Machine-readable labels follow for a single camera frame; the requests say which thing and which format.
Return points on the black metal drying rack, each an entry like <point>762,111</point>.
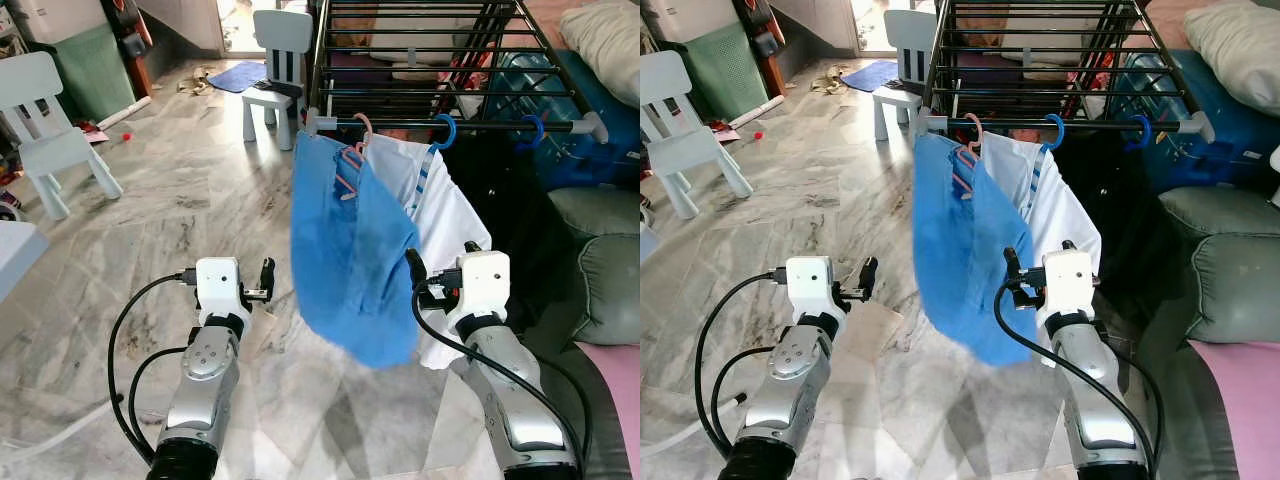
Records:
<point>1100,126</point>
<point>490,126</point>

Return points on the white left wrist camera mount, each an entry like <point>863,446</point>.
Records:
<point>220,285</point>
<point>810,285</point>

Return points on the white paper roll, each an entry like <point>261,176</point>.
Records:
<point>757,111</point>
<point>125,112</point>

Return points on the crumpled brown paper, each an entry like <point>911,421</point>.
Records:
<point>828,82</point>
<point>195,82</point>

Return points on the blue storage box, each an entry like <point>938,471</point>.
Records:
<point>1220,140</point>
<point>600,150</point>

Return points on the red black upright appliance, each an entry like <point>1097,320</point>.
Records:
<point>762,42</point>
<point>130,40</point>

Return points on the beige pillow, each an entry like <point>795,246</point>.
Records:
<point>610,40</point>
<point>1235,45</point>

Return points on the white plastic child chair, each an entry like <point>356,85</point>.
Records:
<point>905,35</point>
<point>680,150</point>
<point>280,35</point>
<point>50,150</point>

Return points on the grey green sofa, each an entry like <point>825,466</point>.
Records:
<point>1230,290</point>
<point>610,280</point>

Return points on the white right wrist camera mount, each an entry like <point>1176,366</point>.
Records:
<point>485,285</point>
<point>1068,283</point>

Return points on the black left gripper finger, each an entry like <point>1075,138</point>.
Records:
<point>868,272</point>
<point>267,272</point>

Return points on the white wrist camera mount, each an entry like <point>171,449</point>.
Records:
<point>810,285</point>
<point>485,285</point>
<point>1068,283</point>
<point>220,285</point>

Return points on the pink red paper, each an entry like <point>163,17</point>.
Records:
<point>727,131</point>
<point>92,132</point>

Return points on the pink clothes hanger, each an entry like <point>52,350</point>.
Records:
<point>978,128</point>
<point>367,130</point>

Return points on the pink cloth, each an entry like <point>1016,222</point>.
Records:
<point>620,400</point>
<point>1240,410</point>

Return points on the green panel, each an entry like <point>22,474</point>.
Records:
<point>725,70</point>
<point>95,70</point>

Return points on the blue shirt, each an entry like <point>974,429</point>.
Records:
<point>965,260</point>
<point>350,260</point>

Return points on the white shirt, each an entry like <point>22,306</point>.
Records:
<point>1060,215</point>
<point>450,220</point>

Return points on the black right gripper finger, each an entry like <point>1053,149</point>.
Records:
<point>1013,265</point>
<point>417,265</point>

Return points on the black hanging garment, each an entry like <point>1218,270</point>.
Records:
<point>500,210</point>
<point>1120,200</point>

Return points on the blue floor mat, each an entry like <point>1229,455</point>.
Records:
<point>868,76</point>
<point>238,77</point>

